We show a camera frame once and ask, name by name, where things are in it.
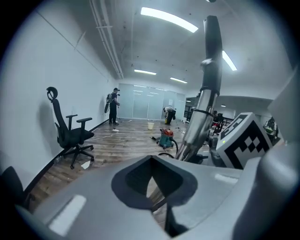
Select white ceiling pipes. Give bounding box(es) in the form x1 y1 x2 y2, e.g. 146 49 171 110
90 0 124 80

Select chrome vacuum wand with nozzle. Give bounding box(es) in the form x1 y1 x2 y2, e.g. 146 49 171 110
175 15 223 163

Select black metal railing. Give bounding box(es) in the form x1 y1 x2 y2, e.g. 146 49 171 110
184 105 195 123

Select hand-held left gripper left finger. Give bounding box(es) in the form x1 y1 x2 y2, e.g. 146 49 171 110
35 155 170 240

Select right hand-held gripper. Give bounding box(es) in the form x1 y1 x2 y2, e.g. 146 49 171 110
188 112 274 170

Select black office chair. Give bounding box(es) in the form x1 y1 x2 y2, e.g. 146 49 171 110
46 86 95 170
0 166 31 211

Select black vacuum hose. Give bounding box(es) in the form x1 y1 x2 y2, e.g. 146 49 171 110
158 137 180 160

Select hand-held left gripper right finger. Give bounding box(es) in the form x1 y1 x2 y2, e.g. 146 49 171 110
151 155 245 229

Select teal vacuum cleaner red lid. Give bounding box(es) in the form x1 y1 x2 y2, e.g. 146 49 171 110
159 128 175 149

